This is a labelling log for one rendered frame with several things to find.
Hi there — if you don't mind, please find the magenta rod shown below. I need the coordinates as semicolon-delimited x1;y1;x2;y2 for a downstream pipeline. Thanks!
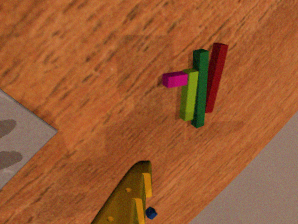
162;71;188;88

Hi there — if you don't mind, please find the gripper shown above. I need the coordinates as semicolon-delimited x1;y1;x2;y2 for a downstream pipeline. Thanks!
91;160;152;224

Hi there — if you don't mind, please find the red rod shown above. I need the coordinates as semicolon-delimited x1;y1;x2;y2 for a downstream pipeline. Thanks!
205;43;229;113

